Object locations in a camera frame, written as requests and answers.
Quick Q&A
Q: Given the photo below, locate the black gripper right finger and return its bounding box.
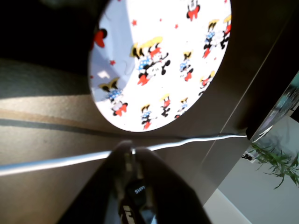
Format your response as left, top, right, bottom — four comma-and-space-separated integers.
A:
135, 148, 214, 224

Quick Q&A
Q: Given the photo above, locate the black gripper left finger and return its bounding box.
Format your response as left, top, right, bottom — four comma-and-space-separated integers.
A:
57, 140, 133, 224

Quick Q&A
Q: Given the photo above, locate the green leafy plant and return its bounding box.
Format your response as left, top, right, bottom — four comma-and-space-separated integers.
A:
250, 139, 299, 190

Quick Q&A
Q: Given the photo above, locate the round cartoon print coaster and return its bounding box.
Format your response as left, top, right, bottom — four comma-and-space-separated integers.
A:
88, 0, 232, 133

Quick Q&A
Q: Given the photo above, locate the grey fabric sofa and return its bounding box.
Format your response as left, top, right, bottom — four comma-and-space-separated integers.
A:
0, 57, 93, 100

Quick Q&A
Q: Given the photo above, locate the long white cable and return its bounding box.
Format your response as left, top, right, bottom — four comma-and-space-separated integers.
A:
0, 132, 249, 177

